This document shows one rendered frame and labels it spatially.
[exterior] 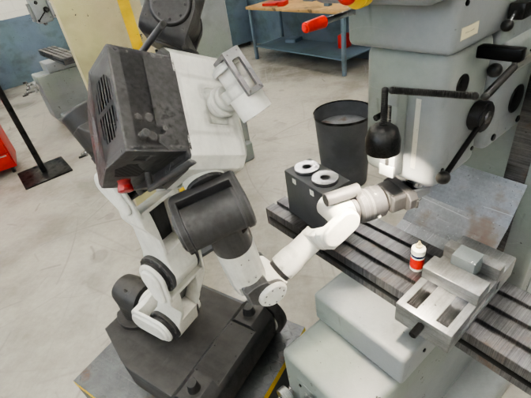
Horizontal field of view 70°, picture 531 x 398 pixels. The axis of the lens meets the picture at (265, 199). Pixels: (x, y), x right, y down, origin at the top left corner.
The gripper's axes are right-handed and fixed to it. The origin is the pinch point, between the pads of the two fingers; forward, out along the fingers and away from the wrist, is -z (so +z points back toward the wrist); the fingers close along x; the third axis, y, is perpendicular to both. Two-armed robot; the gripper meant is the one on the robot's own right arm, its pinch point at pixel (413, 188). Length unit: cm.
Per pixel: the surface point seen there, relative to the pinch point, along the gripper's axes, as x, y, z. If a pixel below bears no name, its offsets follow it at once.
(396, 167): -5.7, -12.8, 10.6
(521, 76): -4.4, -26.1, -24.1
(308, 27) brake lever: 0, -46, 28
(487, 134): -7.5, -15.0, -13.9
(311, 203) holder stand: 28.0, 16.1, 18.1
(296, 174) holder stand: 37.3, 9.1, 18.9
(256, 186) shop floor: 211, 123, -9
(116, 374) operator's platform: 45, 85, 108
